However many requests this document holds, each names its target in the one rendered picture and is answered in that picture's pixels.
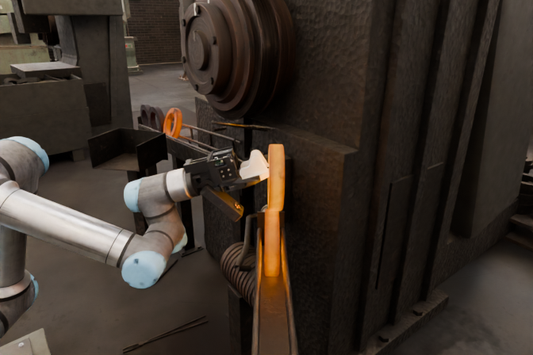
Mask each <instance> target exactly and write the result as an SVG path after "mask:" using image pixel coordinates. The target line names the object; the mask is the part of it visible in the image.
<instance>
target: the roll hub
mask: <svg viewBox="0 0 533 355"><path fill-rule="evenodd" d="M195 5H196V6H200V9H201V12H200V14H196V16H194V4H191V5H190V6H189V7H188V9H187V10H186V12H185V14H184V17H183V19H185V20H186V26H182V29H181V49H182V56H185V58H186V62H185V63H184V67H185V71H186V75H187V77H188V79H189V81H190V84H191V85H192V87H194V84H197V85H198V91H197V92H198V93H199V94H201V95H209V94H218V93H220V92H222V91H223V90H224V89H225V87H226V86H227V85H228V81H229V79H230V76H231V72H232V40H231V35H230V32H229V28H228V24H227V22H226V20H225V18H224V15H223V14H222V12H221V11H220V10H219V9H218V8H217V7H216V6H215V5H214V4H212V3H195ZM211 36H215V38H216V43H215V44H211V43H210V37H211ZM209 77H213V80H214V83H213V85H210V84H209Z"/></svg>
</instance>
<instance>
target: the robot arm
mask: <svg viewBox="0 0 533 355"><path fill-rule="evenodd" d="M226 149H228V150H226ZM223 150H225V151H223ZM218 151H219V152H218ZM212 156H213V158H212ZM183 167H184V168H181V169H178V170H172V171H169V172H166V173H162V174H156V175H153V176H150V177H142V178H141V179H139V180H136V181H131V182H129V183H128V184H127V185H126V186H125V191H124V198H125V203H126V205H127V207H128V208H129V209H130V211H132V212H142V213H143V214H144V217H145V219H146V221H147V224H148V229H147V231H146V232H145V234H144V235H143V236H141V235H137V234H134V233H133V232H131V231H127V230H125V229H123V228H120V227H117V226H114V225H112V224H110V223H107V222H104V221H102V220H99V219H96V218H94V217H92V216H88V215H86V214H83V213H81V212H78V211H75V210H73V209H71V208H68V207H65V206H63V205H61V204H57V203H55V202H52V201H50V200H47V199H44V198H42V197H39V196H37V190H38V179H39V178H41V177H42V176H44V175H45V173H46V172H47V170H48V168H49V160H48V156H47V154H46V152H45V151H44V149H42V148H41V147H40V145H39V144H38V143H36V142H34V141H32V140H31V139H28V138H25V137H20V136H15V137H11V138H8V139H1V140H0V339H1V338H2V337H3V336H4V334H6V332H7V331H8V330H9V329H10V328H11V327H12V325H13V324H14V323H15V322H16V321H17V320H19V318H20V317H21V316H22V315H23V314H24V313H25V312H26V311H27V310H28V309H29V308H30V307H31V306H32V305H33V302H34V301H35V299H36V298H37V295H38V292H39V287H38V283H37V281H35V280H34V276H33V275H32V274H30V273H29V272H28V271H27V270H26V269H25V258H26V246H27V235H31V236H33V237H35V238H38V239H42V240H44V241H46V242H50V243H52V244H55V245H57V246H61V247H63V248H65V249H68V250H71V251H74V252H76V253H78V254H82V255H85V256H87V257H89V258H93V259H95V260H98V261H101V262H104V263H106V264H108V265H112V266H114V267H117V268H119V269H122V271H121V273H122V276H123V279H124V280H125V281H127V282H128V283H129V285H130V286H132V287H134V288H149V287H151V286H152V285H154V284H155V283H156V281H157V280H158V279H159V277H160V276H161V274H162V272H163V271H164V270H165V268H166V264H167V261H168V259H169V257H170V256H171V254H174V253H176V252H178V251H180V250H181V249H182V248H183V247H184V246H185V245H186V243H187V236H186V229H185V227H184V225H183V224H182V221H181V219H180V217H179V214H178V211H177V209H176V207H175V205H174V203H176V202H179V201H183V200H189V199H192V198H193V197H198V196H200V195H202V196H203V197H204V198H206V199H207V200H208V201H210V202H211V203H212V204H213V205H215V206H216V207H217V208H219V209H220V210H221V211H222V212H223V213H224V214H225V215H227V216H228V217H229V218H230V219H232V220H233V221H234V222H236V221H238V220H239V219H240V218H241V217H242V216H243V206H242V205H241V204H239V203H238V202H237V201H236V200H234V199H233V198H232V197H230V196H229V195H228V194H227V193H226V192H230V191H232V190H236V189H243V188H246V187H248V186H251V185H254V184H256V183H258V182H260V181H261V180H264V179H266V178H268V177H269V164H268V163H267V161H266V160H265V158H264V157H263V155H262V154H261V152H260V151H259V150H253V151H252V152H251V157H250V159H249V160H248V161H245V162H242V163H241V165H240V168H239V166H238V158H237V156H236V153H234V150H233V148H232V146H231V147H226V148H222V149H219V150H215V151H211V153H210V154H209V155H208V157H205V158H200V159H197V160H193V159H187V160H186V163H185V164H184V165H183Z"/></svg>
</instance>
